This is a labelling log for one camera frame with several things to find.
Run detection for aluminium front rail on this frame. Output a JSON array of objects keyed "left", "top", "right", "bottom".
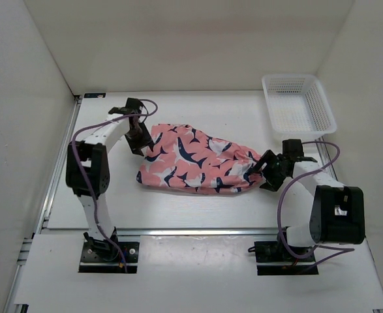
[{"left": 117, "top": 227, "right": 279, "bottom": 237}]

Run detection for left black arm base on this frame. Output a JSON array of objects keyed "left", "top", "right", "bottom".
[{"left": 78, "top": 232, "right": 140, "bottom": 274}]

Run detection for aluminium left rail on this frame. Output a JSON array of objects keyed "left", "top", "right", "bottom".
[{"left": 31, "top": 95, "right": 83, "bottom": 239}]

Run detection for aluminium rail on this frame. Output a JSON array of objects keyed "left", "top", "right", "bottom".
[
  {"left": 315, "top": 138, "right": 339, "bottom": 180},
  {"left": 117, "top": 227, "right": 279, "bottom": 237},
  {"left": 31, "top": 95, "right": 83, "bottom": 239}
]

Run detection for aluminium right rail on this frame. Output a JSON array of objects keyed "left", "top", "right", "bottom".
[{"left": 315, "top": 138, "right": 339, "bottom": 180}]

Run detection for white plastic mesh basket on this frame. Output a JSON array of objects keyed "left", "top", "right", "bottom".
[{"left": 262, "top": 74, "right": 337, "bottom": 142}]

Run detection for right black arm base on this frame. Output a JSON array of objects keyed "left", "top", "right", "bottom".
[{"left": 247, "top": 233, "right": 318, "bottom": 276}]

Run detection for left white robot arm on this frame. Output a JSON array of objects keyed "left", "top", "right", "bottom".
[{"left": 65, "top": 98, "right": 158, "bottom": 261}]

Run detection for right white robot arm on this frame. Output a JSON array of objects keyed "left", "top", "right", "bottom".
[{"left": 247, "top": 139, "right": 365, "bottom": 261}]

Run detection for pink shark print shorts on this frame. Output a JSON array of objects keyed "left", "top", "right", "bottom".
[{"left": 136, "top": 123, "right": 264, "bottom": 195}]

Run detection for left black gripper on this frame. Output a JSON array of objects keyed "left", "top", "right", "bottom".
[{"left": 124, "top": 123, "right": 155, "bottom": 157}]

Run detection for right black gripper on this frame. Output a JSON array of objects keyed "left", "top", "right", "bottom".
[{"left": 248, "top": 149, "right": 288, "bottom": 192}]

